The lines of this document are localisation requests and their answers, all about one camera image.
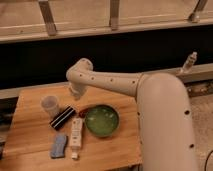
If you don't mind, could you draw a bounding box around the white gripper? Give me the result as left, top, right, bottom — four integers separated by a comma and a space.
69, 83, 86, 100

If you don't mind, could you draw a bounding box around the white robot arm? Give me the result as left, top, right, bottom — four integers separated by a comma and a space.
66, 58, 198, 171

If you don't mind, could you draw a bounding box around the red object behind bowl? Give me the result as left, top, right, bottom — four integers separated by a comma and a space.
78, 108, 90, 118

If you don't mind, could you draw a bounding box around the clear plastic cup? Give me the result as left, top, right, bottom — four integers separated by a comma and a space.
40, 95, 60, 118

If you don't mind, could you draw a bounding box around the green bowl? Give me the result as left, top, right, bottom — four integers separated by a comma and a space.
85, 105, 119, 138

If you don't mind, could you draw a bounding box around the white remote controller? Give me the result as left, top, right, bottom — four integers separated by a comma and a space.
69, 118, 83, 149

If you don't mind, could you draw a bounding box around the blue sponge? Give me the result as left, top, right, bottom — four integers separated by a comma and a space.
50, 134, 68, 159

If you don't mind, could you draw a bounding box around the small white cube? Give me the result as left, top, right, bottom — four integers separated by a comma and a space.
71, 152, 79, 160

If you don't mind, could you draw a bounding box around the clear bottle on ledge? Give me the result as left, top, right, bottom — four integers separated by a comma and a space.
180, 52, 197, 73

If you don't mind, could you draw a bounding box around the black cable on floor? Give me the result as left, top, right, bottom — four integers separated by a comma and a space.
203, 149, 213, 171

